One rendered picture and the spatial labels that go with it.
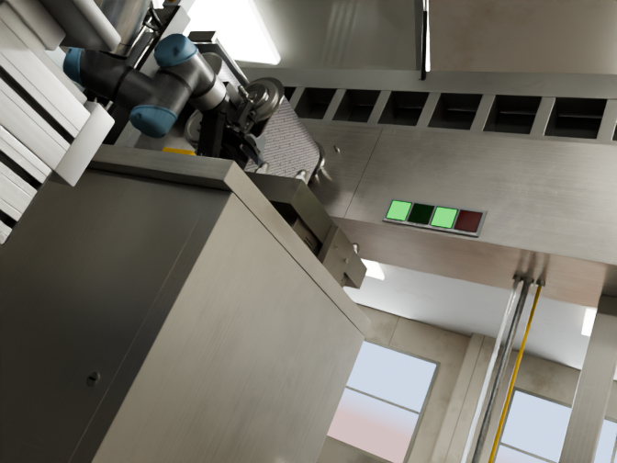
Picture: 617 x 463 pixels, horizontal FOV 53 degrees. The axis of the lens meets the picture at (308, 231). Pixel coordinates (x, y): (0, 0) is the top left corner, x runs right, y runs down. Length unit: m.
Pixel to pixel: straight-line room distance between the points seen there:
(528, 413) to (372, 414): 1.91
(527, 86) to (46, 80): 1.31
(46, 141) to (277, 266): 0.56
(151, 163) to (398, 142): 0.81
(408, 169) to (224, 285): 0.77
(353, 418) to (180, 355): 7.46
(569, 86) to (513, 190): 0.33
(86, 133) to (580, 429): 1.14
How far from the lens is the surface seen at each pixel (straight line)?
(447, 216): 1.51
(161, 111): 1.17
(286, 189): 1.24
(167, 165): 1.06
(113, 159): 1.16
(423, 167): 1.62
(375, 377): 8.46
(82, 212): 1.17
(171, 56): 1.20
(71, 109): 0.69
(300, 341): 1.23
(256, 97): 1.49
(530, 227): 1.47
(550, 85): 1.72
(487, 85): 1.76
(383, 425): 8.29
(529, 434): 8.11
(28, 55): 0.65
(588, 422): 1.46
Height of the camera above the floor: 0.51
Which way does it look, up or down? 20 degrees up
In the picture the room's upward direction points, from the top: 25 degrees clockwise
